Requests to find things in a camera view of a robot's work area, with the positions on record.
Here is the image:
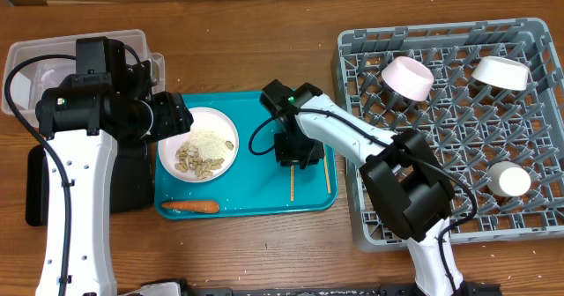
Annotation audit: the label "wooden chopstick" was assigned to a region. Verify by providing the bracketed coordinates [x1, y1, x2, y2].
[323, 154, 332, 194]
[290, 166, 295, 202]

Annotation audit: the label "pink bowl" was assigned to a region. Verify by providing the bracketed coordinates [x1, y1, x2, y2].
[382, 56, 434, 101]

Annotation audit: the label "light green cup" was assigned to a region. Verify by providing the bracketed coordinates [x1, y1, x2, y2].
[486, 161, 531, 197]

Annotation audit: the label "white bowl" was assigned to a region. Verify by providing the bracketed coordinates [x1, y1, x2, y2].
[471, 55, 529, 91]

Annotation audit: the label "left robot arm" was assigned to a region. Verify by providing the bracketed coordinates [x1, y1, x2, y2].
[35, 37, 193, 295]

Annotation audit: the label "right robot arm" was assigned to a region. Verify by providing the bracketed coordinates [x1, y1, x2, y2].
[260, 80, 477, 295]

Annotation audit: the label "grey dishwasher rack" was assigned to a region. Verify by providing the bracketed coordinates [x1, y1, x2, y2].
[333, 18, 563, 244]

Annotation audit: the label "pile of rice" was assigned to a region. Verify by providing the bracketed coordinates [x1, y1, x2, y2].
[188, 129, 229, 159]

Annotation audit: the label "pile of peanuts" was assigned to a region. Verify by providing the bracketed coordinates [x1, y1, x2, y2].
[174, 141, 234, 180]

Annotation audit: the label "white round plate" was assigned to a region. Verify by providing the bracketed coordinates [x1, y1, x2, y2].
[158, 107, 240, 182]

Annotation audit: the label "teal serving tray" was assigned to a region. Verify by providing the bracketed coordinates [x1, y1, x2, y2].
[155, 91, 338, 220]

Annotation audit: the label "black tray bin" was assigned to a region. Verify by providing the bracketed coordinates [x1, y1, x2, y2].
[25, 144, 154, 226]

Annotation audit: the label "orange carrot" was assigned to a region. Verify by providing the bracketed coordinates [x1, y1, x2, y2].
[161, 201, 219, 214]

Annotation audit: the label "clear plastic bin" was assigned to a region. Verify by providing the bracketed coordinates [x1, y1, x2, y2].
[3, 29, 166, 128]

